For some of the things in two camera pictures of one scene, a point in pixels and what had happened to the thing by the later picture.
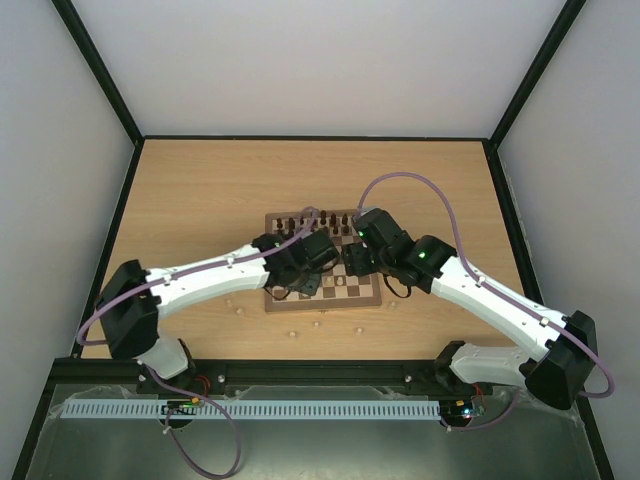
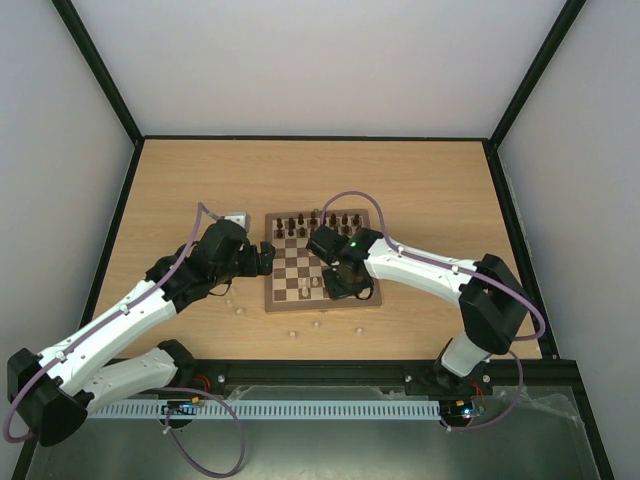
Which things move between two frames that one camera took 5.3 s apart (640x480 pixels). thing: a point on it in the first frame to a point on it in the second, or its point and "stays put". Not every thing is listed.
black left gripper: (310, 287) to (252, 266)
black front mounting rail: (425, 377) stays put
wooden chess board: (337, 289) stays put
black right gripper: (353, 260) to (340, 284)
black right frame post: (557, 32) stays put
